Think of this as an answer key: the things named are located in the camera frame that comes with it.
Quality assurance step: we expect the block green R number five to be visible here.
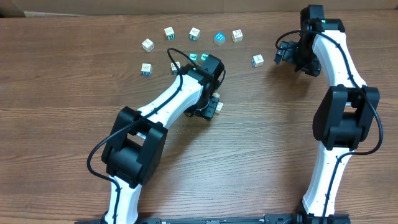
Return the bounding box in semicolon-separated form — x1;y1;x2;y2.
215;102;223;114

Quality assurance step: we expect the block blue T side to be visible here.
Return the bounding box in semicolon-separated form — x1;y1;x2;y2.
251;54;264;68

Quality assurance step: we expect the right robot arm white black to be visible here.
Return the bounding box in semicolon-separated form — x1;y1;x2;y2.
274;5;383;223

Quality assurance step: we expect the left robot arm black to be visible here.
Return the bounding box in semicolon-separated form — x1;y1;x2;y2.
100;55;225;223

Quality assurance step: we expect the block blue side centre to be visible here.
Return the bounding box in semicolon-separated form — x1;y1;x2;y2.
170;61;181;75

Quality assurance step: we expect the green top 4 block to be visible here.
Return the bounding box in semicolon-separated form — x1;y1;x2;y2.
200;53;208;61

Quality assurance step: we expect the green top L block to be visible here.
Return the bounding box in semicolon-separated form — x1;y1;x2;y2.
188;53;198;63

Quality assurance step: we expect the block yellow O side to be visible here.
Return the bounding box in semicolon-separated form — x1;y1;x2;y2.
232;29;243;42

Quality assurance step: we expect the blue top block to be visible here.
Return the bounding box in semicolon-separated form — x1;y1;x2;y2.
214;32;226;46

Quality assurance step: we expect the block blue D side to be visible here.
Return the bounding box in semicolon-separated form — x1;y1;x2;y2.
141;63;153;77

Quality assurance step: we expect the block green J side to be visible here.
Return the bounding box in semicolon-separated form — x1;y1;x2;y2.
189;27;200;41

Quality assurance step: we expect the block green R side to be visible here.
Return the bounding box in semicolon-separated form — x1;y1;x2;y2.
164;27;175;40

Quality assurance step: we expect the block top left plain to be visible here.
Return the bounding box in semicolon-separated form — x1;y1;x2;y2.
142;39;154;52

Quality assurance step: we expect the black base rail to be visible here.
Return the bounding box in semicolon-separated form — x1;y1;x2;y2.
74;213;351;224

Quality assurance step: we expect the cardboard backdrop wall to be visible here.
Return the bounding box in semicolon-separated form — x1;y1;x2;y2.
1;0;397;17

